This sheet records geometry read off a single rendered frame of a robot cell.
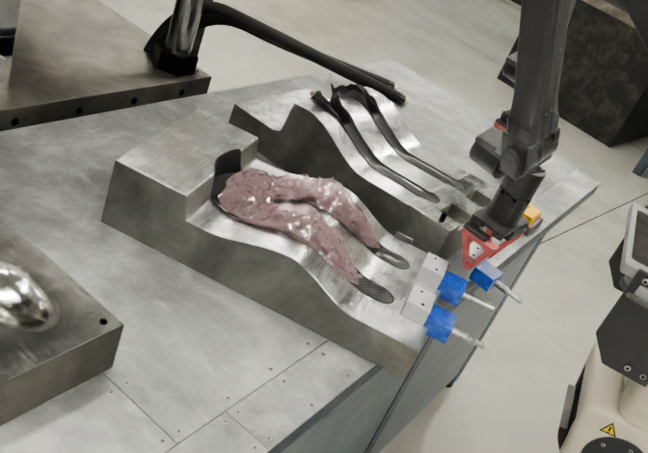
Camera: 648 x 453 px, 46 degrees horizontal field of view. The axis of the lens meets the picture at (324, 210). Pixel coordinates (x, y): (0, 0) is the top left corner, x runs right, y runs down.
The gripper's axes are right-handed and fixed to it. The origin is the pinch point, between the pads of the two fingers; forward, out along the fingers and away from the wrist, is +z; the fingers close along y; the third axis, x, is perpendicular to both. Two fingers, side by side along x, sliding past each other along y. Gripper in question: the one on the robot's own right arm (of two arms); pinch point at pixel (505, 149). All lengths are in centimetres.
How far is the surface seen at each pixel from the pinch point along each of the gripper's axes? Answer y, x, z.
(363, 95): 44.9, -13.8, -9.9
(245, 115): 63, -25, 0
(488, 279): 52, 29, 1
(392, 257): 68, 19, 0
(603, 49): -329, -106, 33
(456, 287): 66, 30, -2
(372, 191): 59, 5, -2
